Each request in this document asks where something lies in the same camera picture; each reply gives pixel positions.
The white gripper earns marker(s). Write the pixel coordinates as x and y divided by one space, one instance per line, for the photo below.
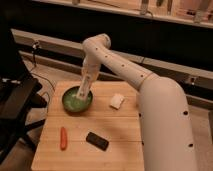
90 71

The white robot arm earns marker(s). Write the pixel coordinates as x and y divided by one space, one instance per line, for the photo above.
166 130

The green ceramic bowl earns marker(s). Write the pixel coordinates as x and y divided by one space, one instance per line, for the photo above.
74 105

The white sponge block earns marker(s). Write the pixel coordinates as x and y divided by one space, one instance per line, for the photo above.
117 100

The orange carrot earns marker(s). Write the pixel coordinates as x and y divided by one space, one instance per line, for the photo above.
63 138

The black rectangular device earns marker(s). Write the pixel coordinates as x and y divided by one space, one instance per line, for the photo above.
97 141

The black office chair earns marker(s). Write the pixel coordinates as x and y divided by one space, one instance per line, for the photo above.
18 95

